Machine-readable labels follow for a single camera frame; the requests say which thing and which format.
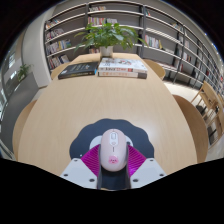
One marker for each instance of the white book red-lettered spine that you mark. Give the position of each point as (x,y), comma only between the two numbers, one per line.
(121,75)

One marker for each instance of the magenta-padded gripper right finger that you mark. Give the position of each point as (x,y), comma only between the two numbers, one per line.
(146,172)

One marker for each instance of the white book illustrated cover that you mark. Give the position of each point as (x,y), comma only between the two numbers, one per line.
(121,63)

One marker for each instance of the black book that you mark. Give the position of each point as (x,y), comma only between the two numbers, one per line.
(78,70)

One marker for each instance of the grey bookshelf unit with books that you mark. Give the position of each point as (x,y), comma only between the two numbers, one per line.
(160,23)

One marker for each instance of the group of slatted wooden chairs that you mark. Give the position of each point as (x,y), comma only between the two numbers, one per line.
(208,100)

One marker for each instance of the pink computer mouse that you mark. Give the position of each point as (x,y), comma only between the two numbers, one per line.
(113,150)

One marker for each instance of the green potted plant white pot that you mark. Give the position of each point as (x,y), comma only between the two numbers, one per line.
(106,35)

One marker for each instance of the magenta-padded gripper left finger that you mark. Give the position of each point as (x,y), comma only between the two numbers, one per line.
(78,173)

